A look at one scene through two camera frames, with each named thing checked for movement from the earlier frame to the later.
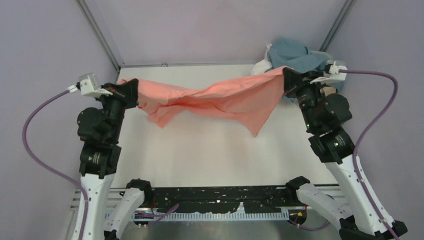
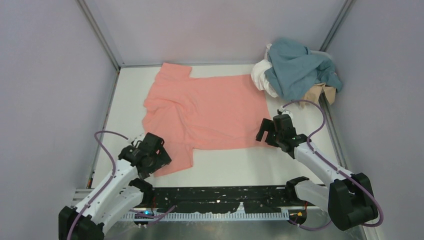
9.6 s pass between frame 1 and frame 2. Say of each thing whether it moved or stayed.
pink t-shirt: moved
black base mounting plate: stayed
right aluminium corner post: stayed
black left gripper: moved
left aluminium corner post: stayed
